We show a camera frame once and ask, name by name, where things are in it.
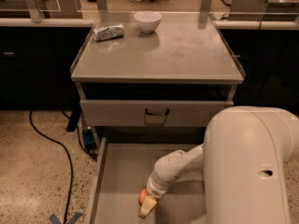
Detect white ceramic bowl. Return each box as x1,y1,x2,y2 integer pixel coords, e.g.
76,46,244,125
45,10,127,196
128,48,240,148
135,11,162,34

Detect black floor cable left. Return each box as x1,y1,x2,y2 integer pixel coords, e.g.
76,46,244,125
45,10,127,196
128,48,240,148
28,109,75,224

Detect black drawer handle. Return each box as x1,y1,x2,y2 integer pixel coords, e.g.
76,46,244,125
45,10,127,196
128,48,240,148
145,108,170,117

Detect grey post left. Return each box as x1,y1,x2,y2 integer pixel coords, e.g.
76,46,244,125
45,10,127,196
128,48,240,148
25,0,43,23

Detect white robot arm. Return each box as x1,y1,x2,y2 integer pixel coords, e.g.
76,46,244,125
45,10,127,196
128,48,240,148
138,106,299,224

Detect open grey middle drawer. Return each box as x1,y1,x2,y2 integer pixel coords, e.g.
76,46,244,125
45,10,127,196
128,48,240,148
84,140,207,224

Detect orange fruit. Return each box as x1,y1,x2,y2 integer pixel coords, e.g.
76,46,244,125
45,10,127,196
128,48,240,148
138,189,148,205

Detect dark lower cabinets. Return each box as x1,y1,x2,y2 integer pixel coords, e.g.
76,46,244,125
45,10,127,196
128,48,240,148
0,27,299,113

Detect grey top drawer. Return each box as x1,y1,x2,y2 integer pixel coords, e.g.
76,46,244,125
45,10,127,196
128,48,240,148
80,100,233,127

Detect white horizontal rail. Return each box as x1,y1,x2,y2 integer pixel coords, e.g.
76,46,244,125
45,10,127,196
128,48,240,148
0,18,299,31

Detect grey metal drawer cabinet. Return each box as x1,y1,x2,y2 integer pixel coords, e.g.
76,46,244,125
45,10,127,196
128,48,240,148
71,12,245,143

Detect blue power box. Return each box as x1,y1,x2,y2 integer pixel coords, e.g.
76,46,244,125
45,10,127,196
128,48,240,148
82,129,96,150

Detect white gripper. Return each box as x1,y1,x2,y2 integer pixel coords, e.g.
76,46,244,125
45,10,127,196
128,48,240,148
138,175,170,218

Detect crinkled foil snack bag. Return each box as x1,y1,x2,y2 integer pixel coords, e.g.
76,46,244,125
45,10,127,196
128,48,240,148
93,24,125,42

